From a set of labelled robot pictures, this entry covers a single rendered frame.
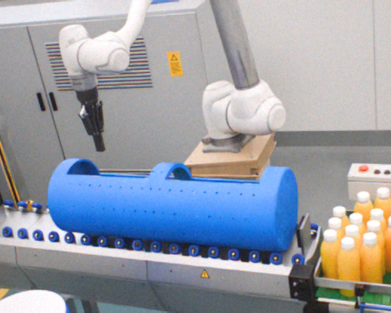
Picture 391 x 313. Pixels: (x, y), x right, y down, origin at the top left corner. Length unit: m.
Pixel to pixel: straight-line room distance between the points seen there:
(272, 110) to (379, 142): 2.61
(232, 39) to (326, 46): 2.43
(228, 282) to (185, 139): 1.75
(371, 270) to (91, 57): 1.08
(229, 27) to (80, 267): 1.06
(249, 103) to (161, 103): 1.42
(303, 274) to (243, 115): 0.76
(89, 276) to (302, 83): 2.83
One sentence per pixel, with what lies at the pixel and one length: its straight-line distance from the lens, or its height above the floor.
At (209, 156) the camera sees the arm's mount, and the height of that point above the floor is 1.06.
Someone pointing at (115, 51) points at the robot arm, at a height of 1.68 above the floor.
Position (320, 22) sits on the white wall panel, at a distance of 4.70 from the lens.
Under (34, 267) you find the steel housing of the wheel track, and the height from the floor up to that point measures 0.83.
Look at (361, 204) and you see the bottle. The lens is 2.17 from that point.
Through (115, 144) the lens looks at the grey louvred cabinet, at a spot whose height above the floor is 0.64.
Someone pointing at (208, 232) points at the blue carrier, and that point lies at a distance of 2.09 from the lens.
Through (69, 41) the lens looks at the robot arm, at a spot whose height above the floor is 1.70.
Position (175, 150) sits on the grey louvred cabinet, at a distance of 3.88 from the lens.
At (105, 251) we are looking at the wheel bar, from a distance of 2.40.
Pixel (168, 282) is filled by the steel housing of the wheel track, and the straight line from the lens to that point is 2.31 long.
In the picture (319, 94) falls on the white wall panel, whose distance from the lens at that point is 4.87.
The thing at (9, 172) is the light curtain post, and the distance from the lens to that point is 3.08.
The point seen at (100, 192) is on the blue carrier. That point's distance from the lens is 2.25.
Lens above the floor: 2.17
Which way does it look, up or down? 28 degrees down
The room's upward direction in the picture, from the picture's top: 9 degrees counter-clockwise
